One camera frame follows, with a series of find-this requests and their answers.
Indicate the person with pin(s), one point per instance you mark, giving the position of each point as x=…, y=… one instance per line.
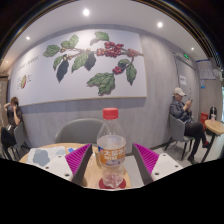
x=181, y=111
x=13, y=116

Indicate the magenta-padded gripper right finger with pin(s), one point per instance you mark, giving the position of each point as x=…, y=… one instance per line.
x=165, y=165

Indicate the brown wooden wall shelf unit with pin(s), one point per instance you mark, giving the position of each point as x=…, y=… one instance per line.
x=2, y=96

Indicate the grey upholstered armchair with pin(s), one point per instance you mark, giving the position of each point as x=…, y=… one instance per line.
x=78, y=131

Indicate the blue-framed notice board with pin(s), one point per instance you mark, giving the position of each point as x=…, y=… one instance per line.
x=206, y=70

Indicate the clear red-capped water bottle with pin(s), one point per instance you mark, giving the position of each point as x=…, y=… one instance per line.
x=111, y=150

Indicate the coffee plant wall mural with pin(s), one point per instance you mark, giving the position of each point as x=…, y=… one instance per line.
x=40, y=80

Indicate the white paper notice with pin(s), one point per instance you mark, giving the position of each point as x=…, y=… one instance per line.
x=182, y=80

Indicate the round ceiling spotlights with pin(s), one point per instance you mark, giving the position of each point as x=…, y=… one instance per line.
x=86, y=12

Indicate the grey chair with black legs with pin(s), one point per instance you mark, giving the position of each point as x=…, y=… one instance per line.
x=18, y=133
x=176, y=128

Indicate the small round wooden side table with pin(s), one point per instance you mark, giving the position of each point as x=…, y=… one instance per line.
x=215, y=126

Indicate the white printed paper sheet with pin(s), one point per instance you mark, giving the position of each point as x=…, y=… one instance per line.
x=41, y=156

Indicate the red container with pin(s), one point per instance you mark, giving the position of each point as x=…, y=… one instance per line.
x=204, y=119

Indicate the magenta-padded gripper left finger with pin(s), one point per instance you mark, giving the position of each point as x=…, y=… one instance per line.
x=58, y=165

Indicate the green exit sign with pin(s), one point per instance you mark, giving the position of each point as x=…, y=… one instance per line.
x=186, y=56

